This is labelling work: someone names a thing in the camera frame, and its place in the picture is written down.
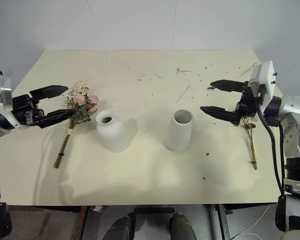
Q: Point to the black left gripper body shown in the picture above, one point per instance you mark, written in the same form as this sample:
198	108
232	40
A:
23	110

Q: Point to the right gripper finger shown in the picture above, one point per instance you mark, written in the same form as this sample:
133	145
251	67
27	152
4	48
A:
227	85
220	112

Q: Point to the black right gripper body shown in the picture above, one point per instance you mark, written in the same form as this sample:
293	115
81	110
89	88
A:
247	102

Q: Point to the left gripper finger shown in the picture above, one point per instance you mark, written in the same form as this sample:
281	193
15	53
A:
51	91
55	116

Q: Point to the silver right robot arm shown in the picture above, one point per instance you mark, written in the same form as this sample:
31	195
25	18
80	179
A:
295	117

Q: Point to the white tapered vase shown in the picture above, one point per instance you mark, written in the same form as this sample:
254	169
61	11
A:
178	135

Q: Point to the white narrow-neck vase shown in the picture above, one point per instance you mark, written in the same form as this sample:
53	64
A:
113	133

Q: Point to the loose dried twig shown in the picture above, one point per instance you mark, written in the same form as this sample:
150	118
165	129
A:
250	69

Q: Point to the pink rose bouquet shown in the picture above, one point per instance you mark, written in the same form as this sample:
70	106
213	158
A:
78	101

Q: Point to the dried yellow flower bunch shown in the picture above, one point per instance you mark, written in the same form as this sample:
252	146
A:
251	145

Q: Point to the brown wooden beam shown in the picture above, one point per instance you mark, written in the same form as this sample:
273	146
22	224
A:
80	222

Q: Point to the black table leg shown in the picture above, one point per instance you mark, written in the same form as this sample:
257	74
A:
223	222

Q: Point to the dark rounded shape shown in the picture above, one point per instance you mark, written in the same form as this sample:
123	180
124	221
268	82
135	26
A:
120	228
181	227

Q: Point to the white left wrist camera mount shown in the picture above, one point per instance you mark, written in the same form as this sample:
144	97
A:
1	90

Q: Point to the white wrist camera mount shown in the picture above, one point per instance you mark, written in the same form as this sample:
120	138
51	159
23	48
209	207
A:
1	90
263	75

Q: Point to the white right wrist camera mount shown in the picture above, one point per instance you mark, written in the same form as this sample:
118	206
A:
263	75

